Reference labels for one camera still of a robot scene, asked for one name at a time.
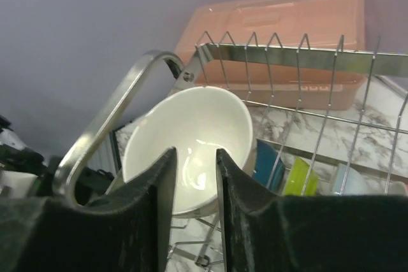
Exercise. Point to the pink plastic storage box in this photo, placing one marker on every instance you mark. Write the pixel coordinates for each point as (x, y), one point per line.
(279, 22)

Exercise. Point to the white grey bottom bowl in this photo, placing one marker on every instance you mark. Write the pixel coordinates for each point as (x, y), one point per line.
(355, 184)

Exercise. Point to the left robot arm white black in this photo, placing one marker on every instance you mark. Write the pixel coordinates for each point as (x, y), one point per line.
(24, 172)

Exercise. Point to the lime green white bowl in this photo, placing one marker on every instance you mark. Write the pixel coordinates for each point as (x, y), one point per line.
(297, 177)

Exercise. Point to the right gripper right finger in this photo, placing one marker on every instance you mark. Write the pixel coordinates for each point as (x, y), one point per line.
(262, 231)

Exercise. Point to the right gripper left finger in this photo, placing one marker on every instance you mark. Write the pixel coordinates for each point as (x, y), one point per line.
(126, 230)

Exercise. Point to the white orange bowl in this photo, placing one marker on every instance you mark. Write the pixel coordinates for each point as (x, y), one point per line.
(397, 189)

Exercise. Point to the plain white bowl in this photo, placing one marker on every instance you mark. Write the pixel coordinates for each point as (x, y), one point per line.
(197, 122)

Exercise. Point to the dark teal beige bowl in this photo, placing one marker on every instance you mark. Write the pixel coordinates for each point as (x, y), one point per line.
(265, 160)

